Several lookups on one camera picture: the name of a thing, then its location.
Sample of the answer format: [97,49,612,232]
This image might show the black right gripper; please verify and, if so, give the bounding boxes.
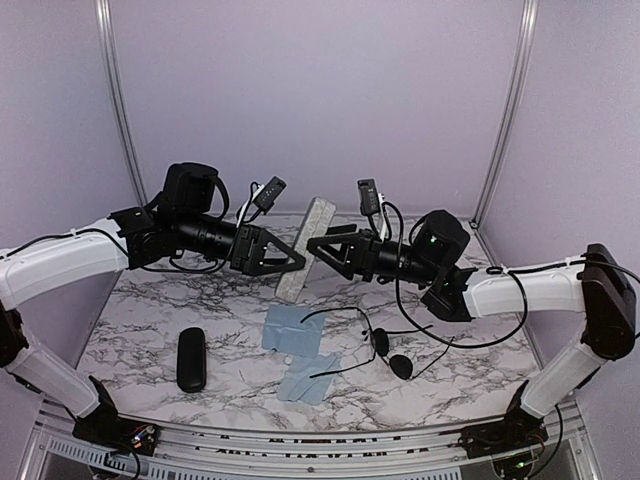
[308,223,440,287]

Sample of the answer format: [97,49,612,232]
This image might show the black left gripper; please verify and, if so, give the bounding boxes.
[177,211,307,276]

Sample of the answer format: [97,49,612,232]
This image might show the grey marbled glasses case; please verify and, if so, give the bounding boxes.
[275,196,336,304]

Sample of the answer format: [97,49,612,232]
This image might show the light blue cleaning cloth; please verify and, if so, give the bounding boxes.
[261,305,326,358]

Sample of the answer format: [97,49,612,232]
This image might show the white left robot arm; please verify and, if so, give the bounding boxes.
[1,163,306,445]

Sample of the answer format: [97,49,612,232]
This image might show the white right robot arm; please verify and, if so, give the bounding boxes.
[307,210,637,448]

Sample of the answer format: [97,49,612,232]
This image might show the black rimless sunglasses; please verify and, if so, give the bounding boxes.
[309,328,451,381]

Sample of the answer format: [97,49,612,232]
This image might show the light blue cloth front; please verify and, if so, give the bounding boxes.
[277,354,341,406]

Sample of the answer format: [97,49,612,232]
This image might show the black glasses case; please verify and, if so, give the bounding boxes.
[176,327,207,393]

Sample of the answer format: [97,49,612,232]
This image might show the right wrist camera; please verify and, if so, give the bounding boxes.
[357,178,381,217]

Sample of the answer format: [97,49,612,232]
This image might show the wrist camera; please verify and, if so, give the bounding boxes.
[357,178,381,217]
[253,176,287,211]

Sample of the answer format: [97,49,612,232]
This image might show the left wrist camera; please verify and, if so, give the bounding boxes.
[253,176,287,211]

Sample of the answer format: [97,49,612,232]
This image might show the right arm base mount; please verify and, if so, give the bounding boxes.
[457,381,548,459]

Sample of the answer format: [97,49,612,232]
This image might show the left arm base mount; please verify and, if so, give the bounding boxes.
[73,376,160,456]

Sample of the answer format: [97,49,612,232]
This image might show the aluminium frame post left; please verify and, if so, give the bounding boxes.
[94,0,149,206]

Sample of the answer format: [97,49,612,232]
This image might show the aluminium frame post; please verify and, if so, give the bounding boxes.
[471,0,540,230]
[94,0,149,206]

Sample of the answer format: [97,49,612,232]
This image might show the aluminium frame post right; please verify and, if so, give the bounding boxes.
[471,0,540,230]

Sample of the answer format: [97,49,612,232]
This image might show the aluminium front rail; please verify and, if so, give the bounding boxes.
[17,400,602,479]

